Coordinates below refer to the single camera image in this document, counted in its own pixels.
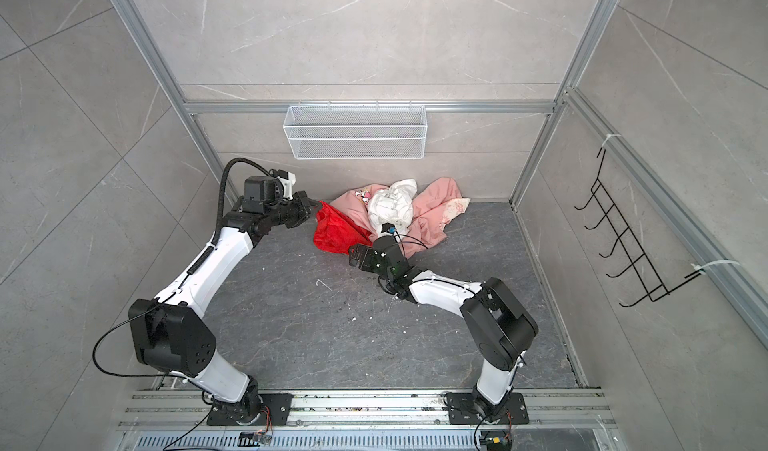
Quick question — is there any white cloth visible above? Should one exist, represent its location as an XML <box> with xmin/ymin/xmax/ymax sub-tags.
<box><xmin>367</xmin><ymin>179</ymin><xmax>417</xmax><ymax>236</ymax></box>

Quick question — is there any aluminium rail base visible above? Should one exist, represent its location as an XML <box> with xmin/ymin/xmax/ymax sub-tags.
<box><xmin>116</xmin><ymin>389</ymin><xmax>617</xmax><ymax>431</ymax></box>

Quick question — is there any pink cloth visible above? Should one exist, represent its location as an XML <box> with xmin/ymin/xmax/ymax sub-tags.
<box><xmin>330</xmin><ymin>177</ymin><xmax>470</xmax><ymax>258</ymax></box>

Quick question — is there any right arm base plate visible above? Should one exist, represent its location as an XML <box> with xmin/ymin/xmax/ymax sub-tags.
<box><xmin>442</xmin><ymin>392</ymin><xmax>530</xmax><ymax>425</ymax></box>

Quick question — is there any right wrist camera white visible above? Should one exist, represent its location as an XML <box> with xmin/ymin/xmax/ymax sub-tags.
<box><xmin>381</xmin><ymin>223</ymin><xmax>399</xmax><ymax>238</ymax></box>

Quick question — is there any white wire mesh basket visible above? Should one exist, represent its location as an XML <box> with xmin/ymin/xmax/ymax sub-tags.
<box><xmin>283</xmin><ymin>104</ymin><xmax>428</xmax><ymax>160</ymax></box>

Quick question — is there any metal floor grate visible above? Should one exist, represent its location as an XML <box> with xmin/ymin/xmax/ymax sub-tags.
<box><xmin>130</xmin><ymin>429</ymin><xmax>610</xmax><ymax>450</ymax></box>

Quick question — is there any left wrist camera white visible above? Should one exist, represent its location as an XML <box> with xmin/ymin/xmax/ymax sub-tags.
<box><xmin>274</xmin><ymin>169</ymin><xmax>296</xmax><ymax>200</ymax></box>

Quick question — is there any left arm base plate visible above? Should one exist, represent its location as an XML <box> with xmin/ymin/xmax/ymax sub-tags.
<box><xmin>206</xmin><ymin>393</ymin><xmax>294</xmax><ymax>426</ymax></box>

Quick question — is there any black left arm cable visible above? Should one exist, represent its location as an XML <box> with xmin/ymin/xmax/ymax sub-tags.
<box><xmin>91</xmin><ymin>156</ymin><xmax>272</xmax><ymax>379</ymax></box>

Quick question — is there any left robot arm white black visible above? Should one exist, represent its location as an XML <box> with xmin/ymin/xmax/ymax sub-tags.
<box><xmin>128</xmin><ymin>170</ymin><xmax>312</xmax><ymax>425</ymax></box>

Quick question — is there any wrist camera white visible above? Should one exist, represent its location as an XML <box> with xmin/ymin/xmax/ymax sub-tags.
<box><xmin>274</xmin><ymin>169</ymin><xmax>296</xmax><ymax>200</ymax></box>
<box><xmin>381</xmin><ymin>223</ymin><xmax>399</xmax><ymax>238</ymax></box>

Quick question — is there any black wire hook rack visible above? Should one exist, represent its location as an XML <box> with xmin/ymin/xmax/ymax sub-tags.
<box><xmin>573</xmin><ymin>148</ymin><xmax>705</xmax><ymax>309</ymax></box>

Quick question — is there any red cloth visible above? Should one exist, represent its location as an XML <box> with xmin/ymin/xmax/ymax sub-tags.
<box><xmin>313</xmin><ymin>201</ymin><xmax>372</xmax><ymax>255</ymax></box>

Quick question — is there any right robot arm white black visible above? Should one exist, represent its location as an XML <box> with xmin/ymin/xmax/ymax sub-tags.
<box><xmin>348</xmin><ymin>236</ymin><xmax>539</xmax><ymax>423</ymax></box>

